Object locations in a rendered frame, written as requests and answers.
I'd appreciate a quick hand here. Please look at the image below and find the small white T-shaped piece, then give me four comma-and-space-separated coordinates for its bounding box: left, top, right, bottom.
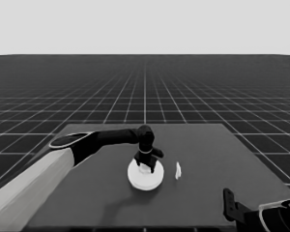
174, 161, 183, 181

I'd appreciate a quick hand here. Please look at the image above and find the large thick white disc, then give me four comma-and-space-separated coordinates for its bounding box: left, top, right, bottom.
127, 158, 165, 191

